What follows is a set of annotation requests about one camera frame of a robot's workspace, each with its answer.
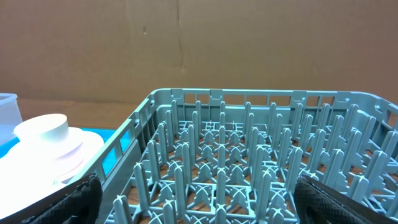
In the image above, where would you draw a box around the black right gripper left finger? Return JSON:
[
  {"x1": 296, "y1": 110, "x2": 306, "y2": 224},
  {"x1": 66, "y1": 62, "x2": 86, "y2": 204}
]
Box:
[{"x1": 21, "y1": 174, "x2": 103, "y2": 224}]

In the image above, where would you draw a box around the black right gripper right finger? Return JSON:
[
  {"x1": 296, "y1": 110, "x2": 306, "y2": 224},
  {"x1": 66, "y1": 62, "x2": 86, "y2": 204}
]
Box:
[{"x1": 294, "y1": 175, "x2": 397, "y2": 224}]

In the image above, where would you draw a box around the grey dishwasher rack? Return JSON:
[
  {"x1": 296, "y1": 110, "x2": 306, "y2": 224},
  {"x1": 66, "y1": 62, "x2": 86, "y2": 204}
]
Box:
[{"x1": 78, "y1": 88, "x2": 397, "y2": 223}]

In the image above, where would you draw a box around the teal plastic tray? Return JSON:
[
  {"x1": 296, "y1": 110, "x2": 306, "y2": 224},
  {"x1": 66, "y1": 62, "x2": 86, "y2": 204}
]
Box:
[{"x1": 1, "y1": 128, "x2": 130, "y2": 174}]

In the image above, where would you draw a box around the pink plate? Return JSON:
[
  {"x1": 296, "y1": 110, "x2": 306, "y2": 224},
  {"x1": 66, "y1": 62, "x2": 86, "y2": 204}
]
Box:
[{"x1": 1, "y1": 131, "x2": 104, "y2": 218}]

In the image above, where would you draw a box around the pink small bowl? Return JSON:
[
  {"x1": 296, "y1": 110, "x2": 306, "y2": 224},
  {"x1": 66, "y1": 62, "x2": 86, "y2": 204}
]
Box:
[{"x1": 12, "y1": 126, "x2": 85, "y2": 162}]

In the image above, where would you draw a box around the clear plastic bin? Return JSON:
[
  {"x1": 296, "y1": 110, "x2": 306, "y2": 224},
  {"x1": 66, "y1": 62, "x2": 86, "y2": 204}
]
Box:
[{"x1": 0, "y1": 93, "x2": 22, "y2": 145}]

